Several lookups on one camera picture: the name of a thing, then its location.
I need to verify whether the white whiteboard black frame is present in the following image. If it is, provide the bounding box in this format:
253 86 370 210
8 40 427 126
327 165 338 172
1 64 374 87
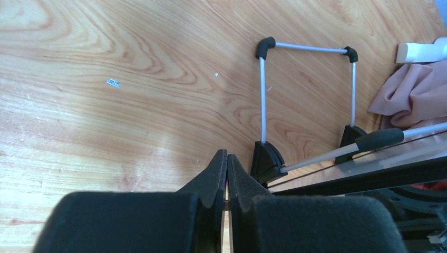
250 37 446 187

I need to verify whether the pink hanging garment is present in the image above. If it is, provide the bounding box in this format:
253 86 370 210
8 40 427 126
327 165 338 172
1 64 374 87
368 60 446 129

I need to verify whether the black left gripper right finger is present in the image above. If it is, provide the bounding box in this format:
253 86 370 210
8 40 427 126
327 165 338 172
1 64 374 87
227 154 407 252

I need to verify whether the white clothes rack base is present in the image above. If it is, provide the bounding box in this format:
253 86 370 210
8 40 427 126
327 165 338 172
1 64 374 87
395 37 446 64

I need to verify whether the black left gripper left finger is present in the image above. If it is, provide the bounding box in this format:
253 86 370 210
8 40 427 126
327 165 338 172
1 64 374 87
33 150 228 252

